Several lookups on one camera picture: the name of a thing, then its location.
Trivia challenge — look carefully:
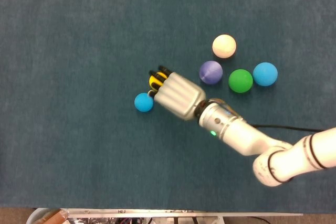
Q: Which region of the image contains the blue felt table cover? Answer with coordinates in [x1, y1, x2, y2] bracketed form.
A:
[0, 0, 336, 214]

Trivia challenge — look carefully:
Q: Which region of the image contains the small blue ball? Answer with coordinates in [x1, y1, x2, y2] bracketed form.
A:
[134, 92, 154, 113]

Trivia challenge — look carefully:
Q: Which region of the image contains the yellow ball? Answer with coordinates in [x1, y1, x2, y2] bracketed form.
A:
[149, 71, 169, 90]

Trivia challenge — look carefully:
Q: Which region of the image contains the silver metal frame rail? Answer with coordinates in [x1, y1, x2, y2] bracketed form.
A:
[61, 208, 304, 218]

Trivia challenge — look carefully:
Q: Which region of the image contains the large blue ball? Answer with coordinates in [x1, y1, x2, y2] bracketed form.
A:
[253, 62, 278, 87]

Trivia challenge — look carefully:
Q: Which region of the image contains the green ball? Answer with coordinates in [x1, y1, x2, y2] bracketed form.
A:
[228, 69, 254, 94]

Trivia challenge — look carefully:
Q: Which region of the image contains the white round container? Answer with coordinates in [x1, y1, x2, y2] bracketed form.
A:
[26, 207, 69, 224]

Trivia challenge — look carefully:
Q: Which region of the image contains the brown plastic object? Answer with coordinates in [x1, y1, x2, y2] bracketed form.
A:
[39, 209, 68, 224]

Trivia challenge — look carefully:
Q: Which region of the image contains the lavender ball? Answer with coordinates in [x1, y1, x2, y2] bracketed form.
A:
[198, 60, 224, 85]

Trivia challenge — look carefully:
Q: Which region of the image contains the cream white ball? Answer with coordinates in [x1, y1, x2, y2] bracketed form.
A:
[212, 34, 237, 58]

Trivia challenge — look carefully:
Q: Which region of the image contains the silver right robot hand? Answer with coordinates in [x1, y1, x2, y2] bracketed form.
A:
[148, 65, 207, 122]

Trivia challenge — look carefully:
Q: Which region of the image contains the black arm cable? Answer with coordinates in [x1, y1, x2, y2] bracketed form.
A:
[249, 124, 325, 133]

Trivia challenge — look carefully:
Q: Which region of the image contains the robot base chassis with wires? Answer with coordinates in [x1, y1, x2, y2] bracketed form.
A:
[65, 215, 271, 224]

